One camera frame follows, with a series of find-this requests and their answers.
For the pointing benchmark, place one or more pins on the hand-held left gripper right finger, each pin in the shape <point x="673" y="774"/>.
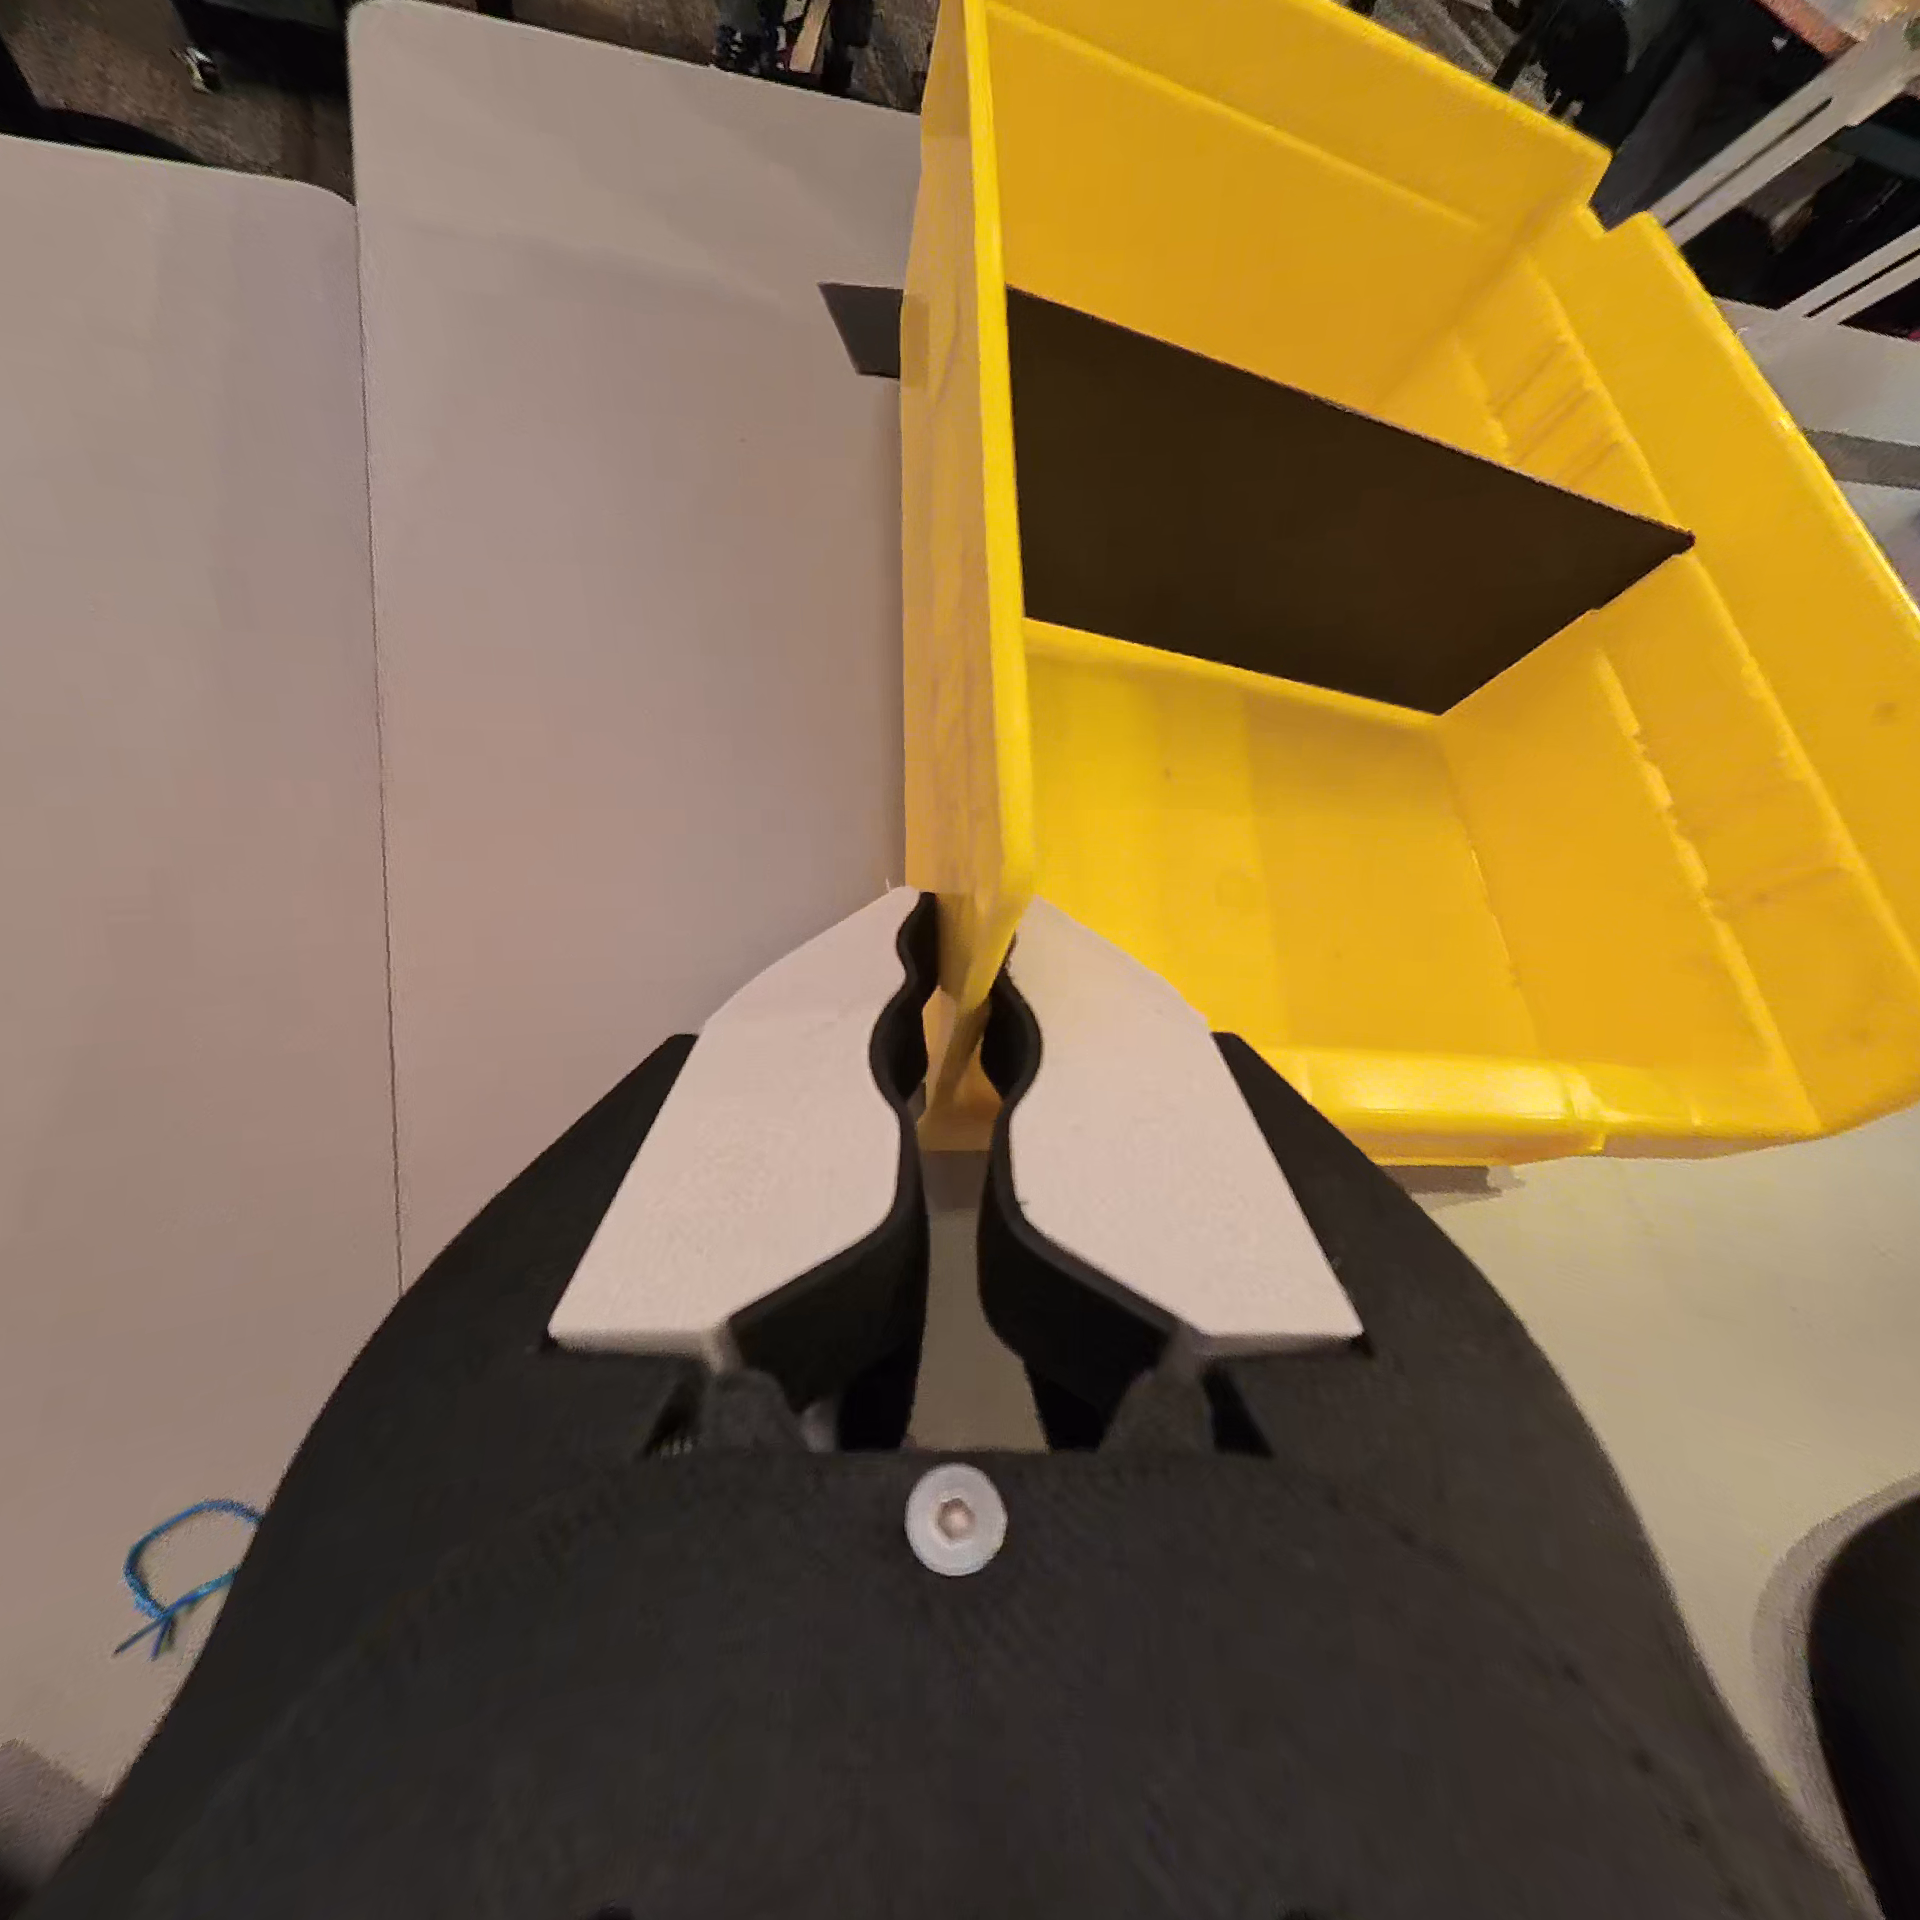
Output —
<point x="1171" y="1185"/>

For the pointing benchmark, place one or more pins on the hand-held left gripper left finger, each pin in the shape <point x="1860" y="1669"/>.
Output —
<point x="750" y="1171"/>

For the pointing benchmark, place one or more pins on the black mesh pad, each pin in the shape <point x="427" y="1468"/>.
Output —
<point x="1874" y="1725"/>

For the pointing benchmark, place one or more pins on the blue twist tie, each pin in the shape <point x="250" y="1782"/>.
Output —
<point x="156" y="1623"/>

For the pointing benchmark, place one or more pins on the yellow plastic bin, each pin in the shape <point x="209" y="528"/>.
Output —
<point x="1348" y="901"/>

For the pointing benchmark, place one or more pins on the black bin divider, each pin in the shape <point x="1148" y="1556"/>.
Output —
<point x="1276" y="511"/>

